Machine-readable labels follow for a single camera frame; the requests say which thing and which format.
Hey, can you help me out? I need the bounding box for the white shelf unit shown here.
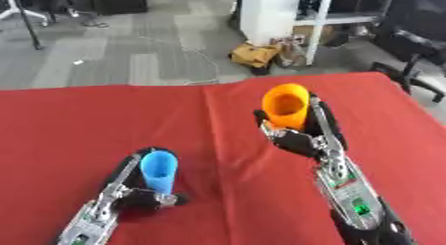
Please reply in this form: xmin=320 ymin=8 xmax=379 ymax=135
xmin=238 ymin=0 xmax=401 ymax=67

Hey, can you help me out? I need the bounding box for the yellow bag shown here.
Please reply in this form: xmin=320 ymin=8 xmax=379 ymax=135
xmin=228 ymin=42 xmax=285 ymax=71

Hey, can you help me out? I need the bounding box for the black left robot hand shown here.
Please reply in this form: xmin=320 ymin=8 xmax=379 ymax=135
xmin=101 ymin=146 xmax=192 ymax=211

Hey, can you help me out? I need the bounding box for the orange plastic cup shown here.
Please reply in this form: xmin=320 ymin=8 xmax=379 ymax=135
xmin=261 ymin=83 xmax=313 ymax=131

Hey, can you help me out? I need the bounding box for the blue plastic cup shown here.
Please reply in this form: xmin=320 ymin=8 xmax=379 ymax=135
xmin=137 ymin=149 xmax=180 ymax=195

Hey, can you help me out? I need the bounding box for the black office chair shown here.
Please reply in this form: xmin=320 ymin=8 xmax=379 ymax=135
xmin=367 ymin=0 xmax=446 ymax=104

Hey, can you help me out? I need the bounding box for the black cabinet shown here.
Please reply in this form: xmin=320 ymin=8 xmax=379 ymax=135
xmin=85 ymin=0 xmax=150 ymax=16

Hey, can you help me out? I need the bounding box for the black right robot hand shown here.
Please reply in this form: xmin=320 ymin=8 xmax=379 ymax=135
xmin=252 ymin=93 xmax=350 ymax=159

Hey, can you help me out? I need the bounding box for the white chair base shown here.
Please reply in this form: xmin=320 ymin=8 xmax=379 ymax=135
xmin=0 ymin=5 xmax=53 ymax=28

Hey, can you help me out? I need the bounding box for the black tripod leg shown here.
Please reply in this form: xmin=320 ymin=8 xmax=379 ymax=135
xmin=7 ymin=0 xmax=46 ymax=52

